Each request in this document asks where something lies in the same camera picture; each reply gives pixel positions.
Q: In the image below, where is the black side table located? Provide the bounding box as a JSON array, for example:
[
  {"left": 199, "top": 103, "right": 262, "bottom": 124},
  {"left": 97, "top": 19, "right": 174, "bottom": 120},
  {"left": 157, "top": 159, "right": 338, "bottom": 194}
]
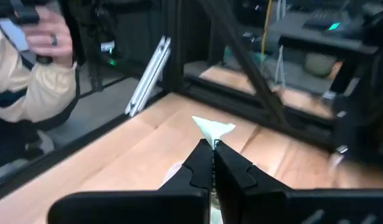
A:
[{"left": 270, "top": 11, "right": 381, "bottom": 58}]

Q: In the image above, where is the black equipment green light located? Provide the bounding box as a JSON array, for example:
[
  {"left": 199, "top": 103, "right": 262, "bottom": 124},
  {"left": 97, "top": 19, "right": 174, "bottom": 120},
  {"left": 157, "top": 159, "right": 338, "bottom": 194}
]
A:
[{"left": 59, "top": 0, "right": 139, "bottom": 93}]

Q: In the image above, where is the grey round object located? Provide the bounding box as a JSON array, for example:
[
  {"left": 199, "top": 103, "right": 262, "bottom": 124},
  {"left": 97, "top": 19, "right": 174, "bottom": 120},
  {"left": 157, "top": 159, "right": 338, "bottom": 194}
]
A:
[{"left": 304, "top": 52, "right": 338, "bottom": 78}]

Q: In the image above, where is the black aluminium extrusion frame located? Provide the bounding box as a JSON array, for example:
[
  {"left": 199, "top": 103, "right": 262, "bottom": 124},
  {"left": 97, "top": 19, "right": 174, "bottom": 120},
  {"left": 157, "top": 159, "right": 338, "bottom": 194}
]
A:
[{"left": 162, "top": 0, "right": 383, "bottom": 164}]

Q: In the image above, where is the yellow cable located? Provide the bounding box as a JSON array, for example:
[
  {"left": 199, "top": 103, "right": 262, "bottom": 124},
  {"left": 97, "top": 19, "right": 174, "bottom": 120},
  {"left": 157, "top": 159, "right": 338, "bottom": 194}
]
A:
[{"left": 261, "top": 0, "right": 274, "bottom": 57}]

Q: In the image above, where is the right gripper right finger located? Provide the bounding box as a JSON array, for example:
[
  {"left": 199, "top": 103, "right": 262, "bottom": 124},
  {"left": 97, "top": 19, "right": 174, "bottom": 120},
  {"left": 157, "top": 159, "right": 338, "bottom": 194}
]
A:
[{"left": 213, "top": 139, "right": 383, "bottom": 224}]

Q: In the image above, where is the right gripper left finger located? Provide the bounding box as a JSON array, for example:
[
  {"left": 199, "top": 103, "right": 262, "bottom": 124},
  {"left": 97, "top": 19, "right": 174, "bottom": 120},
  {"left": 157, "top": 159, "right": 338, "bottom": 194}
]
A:
[{"left": 47, "top": 138, "right": 215, "bottom": 224}]

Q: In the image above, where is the pale green candy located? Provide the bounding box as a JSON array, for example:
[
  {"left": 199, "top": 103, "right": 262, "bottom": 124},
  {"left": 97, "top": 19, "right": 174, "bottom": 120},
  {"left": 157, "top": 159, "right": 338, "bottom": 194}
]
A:
[{"left": 160, "top": 115, "right": 237, "bottom": 224}]

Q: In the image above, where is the person's hand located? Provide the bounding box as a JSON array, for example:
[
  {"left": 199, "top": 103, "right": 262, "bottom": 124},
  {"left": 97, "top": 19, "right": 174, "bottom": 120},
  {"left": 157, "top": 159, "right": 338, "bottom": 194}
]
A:
[{"left": 21, "top": 6, "right": 75, "bottom": 68}]

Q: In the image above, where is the black handheld device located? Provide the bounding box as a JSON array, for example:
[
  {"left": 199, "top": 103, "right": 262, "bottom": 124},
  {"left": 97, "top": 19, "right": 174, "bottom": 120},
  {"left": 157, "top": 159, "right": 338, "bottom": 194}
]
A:
[{"left": 0, "top": 0, "right": 54, "bottom": 65}]

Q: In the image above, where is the white cable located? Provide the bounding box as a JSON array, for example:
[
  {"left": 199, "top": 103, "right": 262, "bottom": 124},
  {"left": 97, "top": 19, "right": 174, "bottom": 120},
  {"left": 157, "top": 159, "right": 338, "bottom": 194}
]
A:
[{"left": 273, "top": 44, "right": 288, "bottom": 87}]

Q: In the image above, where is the silver aluminium extrusion bar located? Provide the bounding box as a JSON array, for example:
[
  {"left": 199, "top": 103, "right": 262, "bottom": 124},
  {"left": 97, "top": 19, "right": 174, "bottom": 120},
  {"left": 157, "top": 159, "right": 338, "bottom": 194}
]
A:
[{"left": 124, "top": 35, "right": 173, "bottom": 118}]

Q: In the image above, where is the person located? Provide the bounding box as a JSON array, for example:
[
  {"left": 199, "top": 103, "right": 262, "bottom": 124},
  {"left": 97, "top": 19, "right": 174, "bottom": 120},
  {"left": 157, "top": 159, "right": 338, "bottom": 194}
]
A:
[{"left": 0, "top": 0, "right": 80, "bottom": 178}]

